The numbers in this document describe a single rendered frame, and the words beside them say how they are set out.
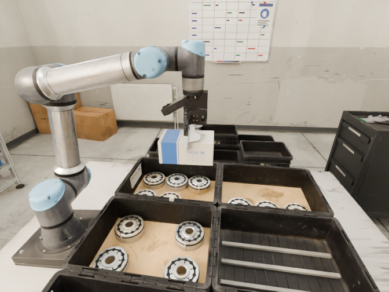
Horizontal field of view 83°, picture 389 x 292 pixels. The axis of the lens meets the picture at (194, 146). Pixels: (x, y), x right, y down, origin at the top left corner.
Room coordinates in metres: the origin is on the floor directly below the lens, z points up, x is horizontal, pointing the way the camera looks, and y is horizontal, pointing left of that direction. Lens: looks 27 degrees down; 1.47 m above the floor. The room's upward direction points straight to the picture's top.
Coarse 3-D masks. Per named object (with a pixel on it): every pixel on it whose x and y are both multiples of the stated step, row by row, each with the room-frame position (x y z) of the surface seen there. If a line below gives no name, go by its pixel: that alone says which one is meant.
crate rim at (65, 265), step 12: (108, 204) 0.61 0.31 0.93; (180, 204) 0.61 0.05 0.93; (192, 204) 0.62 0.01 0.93; (204, 204) 0.61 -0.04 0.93; (84, 240) 0.46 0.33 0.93; (72, 252) 0.42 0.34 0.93; (72, 264) 0.38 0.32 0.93; (120, 276) 0.35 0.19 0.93; (132, 276) 0.35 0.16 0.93; (144, 276) 0.35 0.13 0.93; (156, 276) 0.35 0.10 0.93; (204, 288) 0.32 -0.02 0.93
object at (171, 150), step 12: (168, 132) 0.79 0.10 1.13; (180, 132) 0.79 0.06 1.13; (204, 132) 0.79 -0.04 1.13; (168, 144) 0.70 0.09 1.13; (180, 144) 0.70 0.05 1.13; (192, 144) 0.70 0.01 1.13; (204, 144) 0.69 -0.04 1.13; (168, 156) 0.70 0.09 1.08; (180, 156) 0.70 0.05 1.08; (192, 156) 0.70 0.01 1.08; (204, 156) 0.69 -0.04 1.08
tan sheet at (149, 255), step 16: (144, 224) 0.61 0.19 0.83; (160, 224) 0.61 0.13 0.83; (176, 224) 0.61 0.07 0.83; (112, 240) 0.54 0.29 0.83; (144, 240) 0.54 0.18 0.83; (160, 240) 0.54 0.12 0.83; (208, 240) 0.54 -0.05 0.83; (128, 256) 0.48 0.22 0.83; (144, 256) 0.48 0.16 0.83; (160, 256) 0.48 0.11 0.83; (176, 256) 0.48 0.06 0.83; (192, 256) 0.48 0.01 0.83; (144, 272) 0.42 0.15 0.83; (160, 272) 0.42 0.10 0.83
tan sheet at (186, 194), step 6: (138, 186) 0.85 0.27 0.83; (144, 186) 0.85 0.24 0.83; (210, 186) 0.85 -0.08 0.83; (156, 192) 0.80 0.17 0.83; (162, 192) 0.80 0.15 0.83; (180, 192) 0.80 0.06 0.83; (186, 192) 0.80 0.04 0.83; (192, 192) 0.80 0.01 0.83; (210, 192) 0.80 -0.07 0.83; (186, 198) 0.76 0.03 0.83; (192, 198) 0.76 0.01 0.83; (198, 198) 0.76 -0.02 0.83; (204, 198) 0.76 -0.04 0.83; (210, 198) 0.76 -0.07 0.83
